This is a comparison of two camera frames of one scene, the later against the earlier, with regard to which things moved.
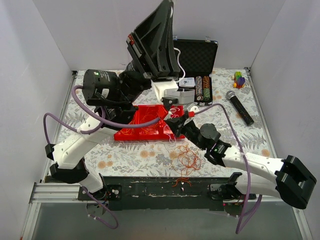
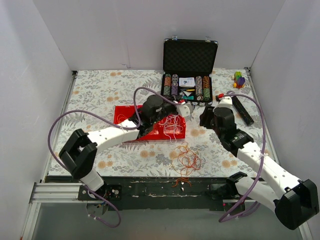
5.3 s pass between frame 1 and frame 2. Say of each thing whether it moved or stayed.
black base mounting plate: stayed
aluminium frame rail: stayed
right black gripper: moved
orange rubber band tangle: stayed
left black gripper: moved
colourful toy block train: stayed
